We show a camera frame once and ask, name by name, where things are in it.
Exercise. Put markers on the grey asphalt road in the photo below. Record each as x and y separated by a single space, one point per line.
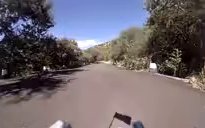
100 93

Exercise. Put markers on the white roadside marker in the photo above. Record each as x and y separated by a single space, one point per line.
153 67

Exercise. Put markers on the pale concrete kerb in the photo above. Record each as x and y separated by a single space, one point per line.
171 77

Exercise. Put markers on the row of trees and bushes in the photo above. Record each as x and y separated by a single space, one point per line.
176 33

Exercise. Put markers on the small white post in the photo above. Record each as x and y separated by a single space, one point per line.
44 68

